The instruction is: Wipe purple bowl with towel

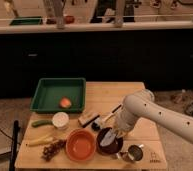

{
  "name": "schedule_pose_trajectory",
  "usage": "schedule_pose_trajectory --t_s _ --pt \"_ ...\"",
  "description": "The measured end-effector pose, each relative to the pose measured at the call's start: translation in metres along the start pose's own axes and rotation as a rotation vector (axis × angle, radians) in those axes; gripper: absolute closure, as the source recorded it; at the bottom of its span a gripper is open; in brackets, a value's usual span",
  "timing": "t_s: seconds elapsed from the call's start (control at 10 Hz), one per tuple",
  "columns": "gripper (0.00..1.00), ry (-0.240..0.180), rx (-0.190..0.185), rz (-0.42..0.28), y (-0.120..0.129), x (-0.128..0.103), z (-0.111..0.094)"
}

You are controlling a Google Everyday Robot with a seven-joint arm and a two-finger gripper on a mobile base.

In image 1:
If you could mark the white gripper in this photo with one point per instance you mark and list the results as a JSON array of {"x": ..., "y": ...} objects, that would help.
[{"x": 123, "y": 124}]

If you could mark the grey towel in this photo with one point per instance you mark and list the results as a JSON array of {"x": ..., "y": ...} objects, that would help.
[{"x": 107, "y": 137}]

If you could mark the purple bowl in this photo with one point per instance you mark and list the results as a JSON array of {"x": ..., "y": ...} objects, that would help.
[{"x": 110, "y": 146}]

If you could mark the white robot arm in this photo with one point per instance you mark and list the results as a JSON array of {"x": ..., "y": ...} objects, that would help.
[{"x": 141, "y": 104}]

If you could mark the orange bowl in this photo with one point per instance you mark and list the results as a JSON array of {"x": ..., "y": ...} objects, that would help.
[{"x": 80, "y": 145}]

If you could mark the black dish brush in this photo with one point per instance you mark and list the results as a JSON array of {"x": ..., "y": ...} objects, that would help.
[{"x": 99, "y": 123}]

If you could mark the metal measuring cup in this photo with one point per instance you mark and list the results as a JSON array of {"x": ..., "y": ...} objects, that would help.
[{"x": 133, "y": 154}]

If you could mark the wooden scrub brush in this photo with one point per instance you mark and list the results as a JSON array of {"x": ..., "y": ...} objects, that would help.
[{"x": 87, "y": 118}]

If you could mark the orange fruit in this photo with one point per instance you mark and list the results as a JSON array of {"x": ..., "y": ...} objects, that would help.
[{"x": 65, "y": 103}]

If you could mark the white cup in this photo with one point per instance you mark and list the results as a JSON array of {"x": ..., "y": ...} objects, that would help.
[{"x": 60, "y": 120}]

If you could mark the green plastic tray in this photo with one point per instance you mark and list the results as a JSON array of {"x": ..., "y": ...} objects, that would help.
[{"x": 50, "y": 91}]

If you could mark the yellow banana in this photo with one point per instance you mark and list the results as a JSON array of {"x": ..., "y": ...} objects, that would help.
[{"x": 40, "y": 141}]

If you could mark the bunch of dark grapes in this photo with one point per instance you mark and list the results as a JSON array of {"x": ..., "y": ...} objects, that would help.
[{"x": 50, "y": 151}]

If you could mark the green cucumber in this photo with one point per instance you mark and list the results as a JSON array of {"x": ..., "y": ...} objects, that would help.
[{"x": 38, "y": 123}]

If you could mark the green tray in background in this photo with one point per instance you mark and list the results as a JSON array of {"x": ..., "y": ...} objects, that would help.
[{"x": 34, "y": 20}]

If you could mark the black stand post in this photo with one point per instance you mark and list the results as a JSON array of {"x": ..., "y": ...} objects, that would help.
[{"x": 14, "y": 143}]

